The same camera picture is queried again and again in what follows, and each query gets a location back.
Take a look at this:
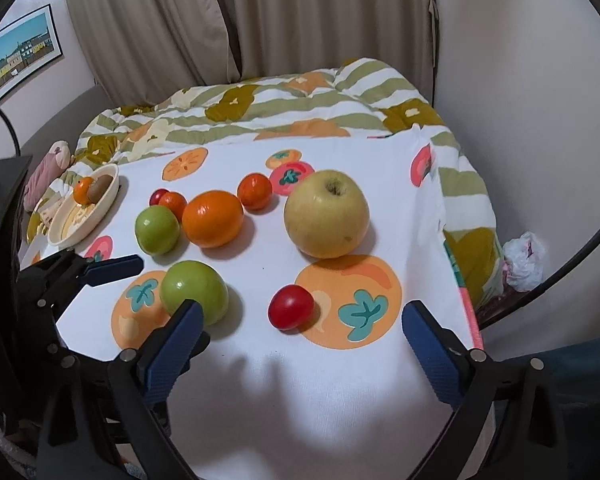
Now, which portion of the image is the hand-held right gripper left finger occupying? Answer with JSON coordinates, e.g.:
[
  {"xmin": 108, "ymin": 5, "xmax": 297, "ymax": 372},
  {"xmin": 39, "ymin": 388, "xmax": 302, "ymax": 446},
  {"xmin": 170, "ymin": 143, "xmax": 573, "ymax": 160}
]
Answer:
[{"xmin": 35, "ymin": 299, "xmax": 211, "ymax": 480}]

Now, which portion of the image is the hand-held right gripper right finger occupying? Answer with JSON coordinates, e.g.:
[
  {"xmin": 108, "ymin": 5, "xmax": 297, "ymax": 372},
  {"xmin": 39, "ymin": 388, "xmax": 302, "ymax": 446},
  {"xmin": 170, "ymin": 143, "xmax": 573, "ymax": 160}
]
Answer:
[{"xmin": 401, "ymin": 300, "xmax": 573, "ymax": 480}]

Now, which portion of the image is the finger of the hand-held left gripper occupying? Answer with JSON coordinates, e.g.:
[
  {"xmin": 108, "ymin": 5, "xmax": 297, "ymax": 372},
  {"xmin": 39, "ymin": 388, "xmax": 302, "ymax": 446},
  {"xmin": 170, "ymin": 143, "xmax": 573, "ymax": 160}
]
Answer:
[{"xmin": 17, "ymin": 249, "xmax": 145, "ymax": 318}]

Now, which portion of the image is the green round fruit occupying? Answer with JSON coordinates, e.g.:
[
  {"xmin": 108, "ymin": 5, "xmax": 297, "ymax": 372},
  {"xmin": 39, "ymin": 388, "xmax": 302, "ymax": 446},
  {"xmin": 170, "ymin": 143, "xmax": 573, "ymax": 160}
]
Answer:
[
  {"xmin": 160, "ymin": 260, "xmax": 229, "ymax": 326},
  {"xmin": 134, "ymin": 205, "xmax": 181, "ymax": 256}
]

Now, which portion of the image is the cream bowl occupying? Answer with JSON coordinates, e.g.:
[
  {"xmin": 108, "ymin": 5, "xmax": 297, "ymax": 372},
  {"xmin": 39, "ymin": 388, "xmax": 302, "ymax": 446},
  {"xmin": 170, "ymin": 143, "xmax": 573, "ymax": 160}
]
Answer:
[{"xmin": 46, "ymin": 163, "xmax": 121, "ymax": 247}]

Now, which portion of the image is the small mandarin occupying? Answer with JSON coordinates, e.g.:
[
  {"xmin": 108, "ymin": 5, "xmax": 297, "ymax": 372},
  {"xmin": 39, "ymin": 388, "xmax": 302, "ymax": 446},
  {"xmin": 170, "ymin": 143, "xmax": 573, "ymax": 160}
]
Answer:
[
  {"xmin": 237, "ymin": 172, "xmax": 273, "ymax": 211},
  {"xmin": 159, "ymin": 191, "xmax": 188, "ymax": 223},
  {"xmin": 72, "ymin": 177, "xmax": 97, "ymax": 205}
]

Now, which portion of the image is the large orange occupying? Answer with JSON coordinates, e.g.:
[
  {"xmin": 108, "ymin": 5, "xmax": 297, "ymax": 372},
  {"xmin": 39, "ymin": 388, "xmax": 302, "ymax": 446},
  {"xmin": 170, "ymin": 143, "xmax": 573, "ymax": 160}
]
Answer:
[{"xmin": 181, "ymin": 190, "xmax": 245, "ymax": 249}]

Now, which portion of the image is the large yellow apple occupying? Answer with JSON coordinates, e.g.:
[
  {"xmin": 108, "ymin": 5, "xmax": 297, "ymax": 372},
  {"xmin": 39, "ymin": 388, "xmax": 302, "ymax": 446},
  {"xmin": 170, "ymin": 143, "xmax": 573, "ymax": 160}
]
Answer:
[{"xmin": 283, "ymin": 169, "xmax": 371, "ymax": 260}]

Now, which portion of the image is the brown kiwi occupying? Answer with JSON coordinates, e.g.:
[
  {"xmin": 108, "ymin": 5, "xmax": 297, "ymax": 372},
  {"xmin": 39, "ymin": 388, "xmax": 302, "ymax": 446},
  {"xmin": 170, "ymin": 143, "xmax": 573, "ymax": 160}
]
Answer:
[{"xmin": 88, "ymin": 174, "xmax": 115, "ymax": 201}]

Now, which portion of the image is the pink plush toy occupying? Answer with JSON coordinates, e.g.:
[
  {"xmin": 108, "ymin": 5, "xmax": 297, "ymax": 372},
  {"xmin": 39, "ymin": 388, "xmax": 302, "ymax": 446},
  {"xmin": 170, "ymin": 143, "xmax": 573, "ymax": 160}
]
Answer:
[{"xmin": 22, "ymin": 140, "xmax": 76, "ymax": 211}]

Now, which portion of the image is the white plastic bag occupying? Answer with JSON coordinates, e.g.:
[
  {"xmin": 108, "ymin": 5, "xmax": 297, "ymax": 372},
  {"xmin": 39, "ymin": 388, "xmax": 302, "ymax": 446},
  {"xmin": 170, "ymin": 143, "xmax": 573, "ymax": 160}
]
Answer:
[{"xmin": 502, "ymin": 231, "xmax": 548, "ymax": 292}]

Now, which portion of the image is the white persimmon print tablecloth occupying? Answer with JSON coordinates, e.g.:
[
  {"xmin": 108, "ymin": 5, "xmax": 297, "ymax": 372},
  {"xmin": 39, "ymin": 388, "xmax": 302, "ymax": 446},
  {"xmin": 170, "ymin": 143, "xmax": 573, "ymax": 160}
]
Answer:
[{"xmin": 17, "ymin": 127, "xmax": 483, "ymax": 480}]

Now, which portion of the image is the dark blue cloth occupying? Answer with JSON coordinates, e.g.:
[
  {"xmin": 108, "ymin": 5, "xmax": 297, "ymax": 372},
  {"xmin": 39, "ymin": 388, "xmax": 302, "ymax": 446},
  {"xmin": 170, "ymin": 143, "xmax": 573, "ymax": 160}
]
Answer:
[{"xmin": 480, "ymin": 332, "xmax": 600, "ymax": 480}]

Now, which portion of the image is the green striped floral quilt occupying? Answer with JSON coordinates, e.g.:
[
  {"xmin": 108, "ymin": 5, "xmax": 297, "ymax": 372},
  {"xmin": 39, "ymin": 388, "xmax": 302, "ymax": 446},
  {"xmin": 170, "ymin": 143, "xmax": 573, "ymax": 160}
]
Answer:
[{"xmin": 25, "ymin": 57, "xmax": 506, "ymax": 321}]

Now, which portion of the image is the beige curtain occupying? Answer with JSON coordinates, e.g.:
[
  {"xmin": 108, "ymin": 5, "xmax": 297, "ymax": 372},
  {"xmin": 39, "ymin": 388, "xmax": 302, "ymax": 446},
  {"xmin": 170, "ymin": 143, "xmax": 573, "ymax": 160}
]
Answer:
[{"xmin": 60, "ymin": 0, "xmax": 441, "ymax": 106}]

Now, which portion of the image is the black cable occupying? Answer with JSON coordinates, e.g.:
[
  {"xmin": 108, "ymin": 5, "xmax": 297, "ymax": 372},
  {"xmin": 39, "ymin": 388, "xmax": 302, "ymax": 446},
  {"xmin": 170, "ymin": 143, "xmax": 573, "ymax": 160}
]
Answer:
[
  {"xmin": 475, "ymin": 215, "xmax": 600, "ymax": 330},
  {"xmin": 0, "ymin": 92, "xmax": 22, "ymax": 158}
]

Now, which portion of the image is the framed wall picture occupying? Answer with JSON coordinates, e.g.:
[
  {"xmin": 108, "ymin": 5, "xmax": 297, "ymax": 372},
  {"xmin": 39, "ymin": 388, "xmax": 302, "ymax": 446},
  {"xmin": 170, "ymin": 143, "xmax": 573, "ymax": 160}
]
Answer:
[{"xmin": 0, "ymin": 2, "xmax": 62, "ymax": 111}]

